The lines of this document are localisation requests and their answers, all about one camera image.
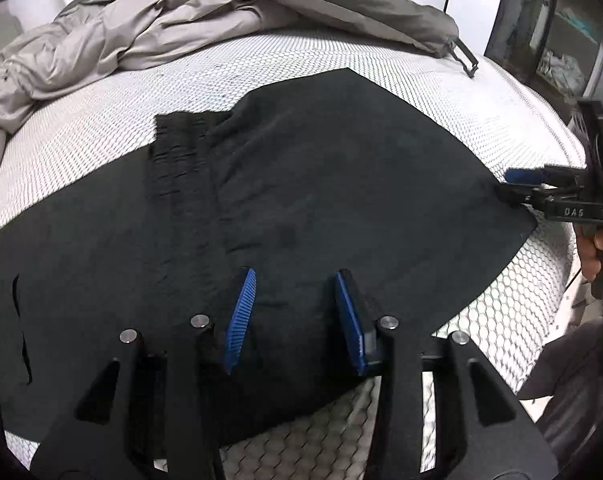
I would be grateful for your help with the person's right hand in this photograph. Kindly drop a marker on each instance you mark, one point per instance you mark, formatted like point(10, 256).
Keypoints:
point(589, 255)

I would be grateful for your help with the grey olive duvet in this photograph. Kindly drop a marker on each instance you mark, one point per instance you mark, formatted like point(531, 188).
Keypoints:
point(156, 25)

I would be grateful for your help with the person's grey trouser leg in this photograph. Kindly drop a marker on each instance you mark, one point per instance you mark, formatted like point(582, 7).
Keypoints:
point(571, 375)

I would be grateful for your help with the white patterned mattress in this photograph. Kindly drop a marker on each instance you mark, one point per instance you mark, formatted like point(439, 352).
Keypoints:
point(406, 85)

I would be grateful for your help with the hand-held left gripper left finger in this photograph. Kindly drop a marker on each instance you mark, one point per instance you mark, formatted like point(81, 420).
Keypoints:
point(241, 320)

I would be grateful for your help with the dark glass cabinet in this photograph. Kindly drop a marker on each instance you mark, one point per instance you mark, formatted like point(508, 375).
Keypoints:
point(556, 35)

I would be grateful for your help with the black pants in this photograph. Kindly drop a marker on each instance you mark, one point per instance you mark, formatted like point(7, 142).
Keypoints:
point(331, 185)

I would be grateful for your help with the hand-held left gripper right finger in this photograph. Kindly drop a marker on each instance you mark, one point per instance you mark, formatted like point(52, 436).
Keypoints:
point(349, 320)

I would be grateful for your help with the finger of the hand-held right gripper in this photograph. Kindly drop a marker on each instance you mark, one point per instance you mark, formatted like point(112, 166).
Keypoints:
point(519, 194)
point(521, 176)

